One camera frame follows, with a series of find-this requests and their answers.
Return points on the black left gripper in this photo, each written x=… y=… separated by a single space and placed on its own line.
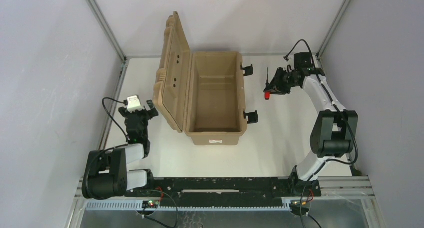
x=137 y=114

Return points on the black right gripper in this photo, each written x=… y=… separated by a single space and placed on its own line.
x=278 y=82

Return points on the red handled black screwdriver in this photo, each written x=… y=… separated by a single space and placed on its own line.
x=267 y=93

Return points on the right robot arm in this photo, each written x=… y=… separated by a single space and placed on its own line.
x=334 y=131

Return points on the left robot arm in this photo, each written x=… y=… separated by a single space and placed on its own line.
x=107 y=173

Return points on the tan plastic storage bin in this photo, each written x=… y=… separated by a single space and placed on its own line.
x=201 y=93

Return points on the left electronics board with leds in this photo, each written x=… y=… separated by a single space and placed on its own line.
x=150 y=204

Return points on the right electronics board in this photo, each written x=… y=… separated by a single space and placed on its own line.
x=299 y=208

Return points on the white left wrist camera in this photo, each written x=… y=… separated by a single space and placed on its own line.
x=133 y=103

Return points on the aluminium frame right rail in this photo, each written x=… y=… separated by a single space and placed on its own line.
x=334 y=25

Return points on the aluminium frame rail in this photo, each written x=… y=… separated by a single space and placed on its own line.
x=334 y=25
x=116 y=58

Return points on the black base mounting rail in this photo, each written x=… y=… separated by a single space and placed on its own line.
x=207 y=191

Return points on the aluminium frame left rail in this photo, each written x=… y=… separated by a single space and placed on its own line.
x=116 y=58

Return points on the grey slotted cable duct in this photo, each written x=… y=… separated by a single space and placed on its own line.
x=139 y=205

